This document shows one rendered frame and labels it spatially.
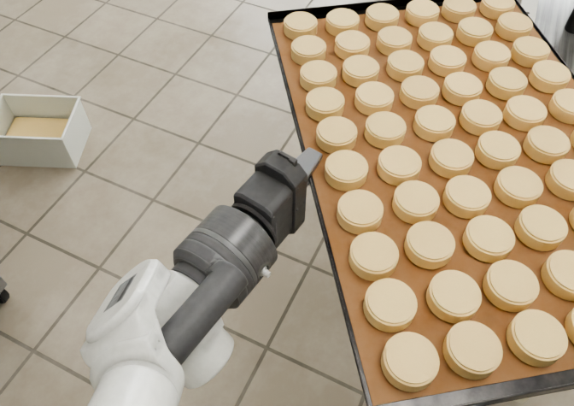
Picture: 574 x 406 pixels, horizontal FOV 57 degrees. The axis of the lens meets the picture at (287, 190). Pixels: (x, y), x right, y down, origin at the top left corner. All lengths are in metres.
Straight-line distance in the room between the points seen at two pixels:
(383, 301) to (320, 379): 1.05
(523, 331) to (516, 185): 0.17
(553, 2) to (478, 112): 0.63
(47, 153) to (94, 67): 0.57
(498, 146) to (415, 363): 0.29
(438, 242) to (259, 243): 0.18
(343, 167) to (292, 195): 0.08
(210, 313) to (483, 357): 0.25
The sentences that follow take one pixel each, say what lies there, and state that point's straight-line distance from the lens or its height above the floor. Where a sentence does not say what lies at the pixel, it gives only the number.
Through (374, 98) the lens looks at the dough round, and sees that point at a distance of 0.69.
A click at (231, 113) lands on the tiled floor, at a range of 2.14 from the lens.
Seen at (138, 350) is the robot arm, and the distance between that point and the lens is 0.45.
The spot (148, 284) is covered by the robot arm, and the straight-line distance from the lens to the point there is 0.48.
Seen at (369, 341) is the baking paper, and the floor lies 1.00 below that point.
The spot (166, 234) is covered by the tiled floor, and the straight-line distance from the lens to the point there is 1.81.
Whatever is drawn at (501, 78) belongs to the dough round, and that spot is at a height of 1.02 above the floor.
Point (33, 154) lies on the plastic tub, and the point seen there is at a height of 0.07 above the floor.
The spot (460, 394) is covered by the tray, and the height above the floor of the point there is 1.00.
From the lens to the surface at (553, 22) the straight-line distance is 1.25.
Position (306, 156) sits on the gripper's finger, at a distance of 0.63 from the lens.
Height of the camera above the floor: 1.48
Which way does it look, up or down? 52 degrees down
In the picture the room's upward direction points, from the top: straight up
